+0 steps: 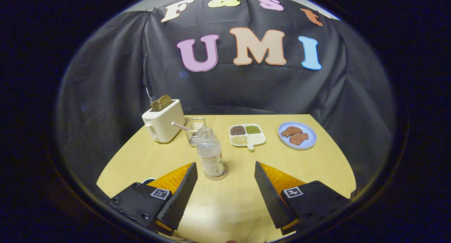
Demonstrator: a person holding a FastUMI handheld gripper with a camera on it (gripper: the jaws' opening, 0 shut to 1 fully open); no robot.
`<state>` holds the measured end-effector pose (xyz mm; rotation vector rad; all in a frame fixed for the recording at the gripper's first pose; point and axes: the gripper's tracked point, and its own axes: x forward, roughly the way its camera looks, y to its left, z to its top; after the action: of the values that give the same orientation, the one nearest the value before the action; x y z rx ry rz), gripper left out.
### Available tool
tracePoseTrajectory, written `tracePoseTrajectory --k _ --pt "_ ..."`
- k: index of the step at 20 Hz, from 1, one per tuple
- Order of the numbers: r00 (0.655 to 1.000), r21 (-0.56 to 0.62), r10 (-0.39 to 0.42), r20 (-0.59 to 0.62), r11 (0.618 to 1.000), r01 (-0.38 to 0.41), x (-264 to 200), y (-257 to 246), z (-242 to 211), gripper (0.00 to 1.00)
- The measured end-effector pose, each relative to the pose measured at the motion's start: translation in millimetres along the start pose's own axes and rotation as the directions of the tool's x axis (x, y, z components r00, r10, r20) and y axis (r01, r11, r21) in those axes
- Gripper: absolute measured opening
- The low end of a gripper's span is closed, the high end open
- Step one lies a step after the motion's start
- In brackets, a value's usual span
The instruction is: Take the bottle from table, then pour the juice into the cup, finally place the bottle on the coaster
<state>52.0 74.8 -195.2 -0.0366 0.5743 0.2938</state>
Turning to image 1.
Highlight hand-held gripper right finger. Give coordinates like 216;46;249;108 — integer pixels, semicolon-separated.
254;161;351;236

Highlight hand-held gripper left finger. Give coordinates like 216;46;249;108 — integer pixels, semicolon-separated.
109;162;198;236

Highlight round wooden coaster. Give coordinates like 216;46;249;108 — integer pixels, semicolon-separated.
204;164;229;181

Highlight clear plastic juice bottle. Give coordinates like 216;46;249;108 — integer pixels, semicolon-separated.
196;127;224;177

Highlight wooden table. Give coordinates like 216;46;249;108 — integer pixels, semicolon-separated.
96;114;356;243

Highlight white divided dish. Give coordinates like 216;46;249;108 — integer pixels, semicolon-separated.
229;124;266;150

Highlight brown meat piece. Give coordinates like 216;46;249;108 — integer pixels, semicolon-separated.
290;133;309;146
281;126;303;138

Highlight white toaster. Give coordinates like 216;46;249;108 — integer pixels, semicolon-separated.
142;99;186;143

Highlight blue plate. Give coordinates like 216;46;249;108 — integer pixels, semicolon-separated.
278;121;317;150

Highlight toast slices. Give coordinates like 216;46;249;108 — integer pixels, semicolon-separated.
150;95;172;112

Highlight black backdrop cloth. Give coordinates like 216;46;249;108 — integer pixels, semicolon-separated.
56;0;396;192

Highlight wire basket with pink handle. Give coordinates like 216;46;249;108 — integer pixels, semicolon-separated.
171;117;206;147

